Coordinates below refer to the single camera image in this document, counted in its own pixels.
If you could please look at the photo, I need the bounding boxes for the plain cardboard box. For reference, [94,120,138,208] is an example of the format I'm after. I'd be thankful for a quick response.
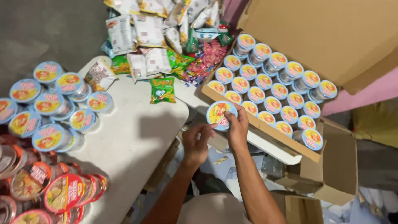
[271,191,324,224]

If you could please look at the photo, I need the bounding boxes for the person's beige shorts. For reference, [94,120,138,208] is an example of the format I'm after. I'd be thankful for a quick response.
[177,193,252,224]

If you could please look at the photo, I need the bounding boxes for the pile of red-lid noodle cups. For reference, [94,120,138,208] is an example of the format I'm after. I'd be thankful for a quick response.
[0,134,109,224]

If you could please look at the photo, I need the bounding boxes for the yellow bag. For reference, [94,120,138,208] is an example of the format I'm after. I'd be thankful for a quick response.
[351,100,398,148]

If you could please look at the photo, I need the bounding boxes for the person's left hand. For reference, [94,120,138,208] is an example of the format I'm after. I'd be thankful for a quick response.
[182,123,218,170]

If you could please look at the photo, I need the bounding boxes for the person's right hand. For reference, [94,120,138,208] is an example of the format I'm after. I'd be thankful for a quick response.
[224,105,249,153]

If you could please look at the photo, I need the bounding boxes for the loose pile of blue-lid cups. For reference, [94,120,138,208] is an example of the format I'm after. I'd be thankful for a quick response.
[0,61,114,153]

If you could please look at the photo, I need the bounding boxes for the white brown snack packet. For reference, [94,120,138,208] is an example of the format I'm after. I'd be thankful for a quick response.
[84,57,118,92]

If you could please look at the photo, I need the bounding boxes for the single blue-lid noodle cup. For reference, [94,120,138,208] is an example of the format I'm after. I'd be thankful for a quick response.
[206,100,238,131]

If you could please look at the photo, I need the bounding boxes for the heap of assorted snack packets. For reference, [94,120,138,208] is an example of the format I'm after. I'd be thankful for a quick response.
[101,0,234,83]

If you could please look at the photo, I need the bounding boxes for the small open cardboard box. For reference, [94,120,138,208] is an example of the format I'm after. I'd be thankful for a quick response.
[267,118,358,206]

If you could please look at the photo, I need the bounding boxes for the green snack packet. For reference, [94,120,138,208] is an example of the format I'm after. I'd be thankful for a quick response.
[150,77,177,105]

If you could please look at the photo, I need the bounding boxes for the pile of pink wrapped candies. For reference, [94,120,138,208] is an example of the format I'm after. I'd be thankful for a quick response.
[183,39,229,88]

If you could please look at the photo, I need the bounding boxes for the rows of boxed blue-lid cups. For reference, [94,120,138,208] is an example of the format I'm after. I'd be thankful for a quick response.
[207,33,339,152]

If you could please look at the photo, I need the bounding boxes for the large open cardboard carton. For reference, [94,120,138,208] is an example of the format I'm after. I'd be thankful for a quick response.
[200,0,398,164]

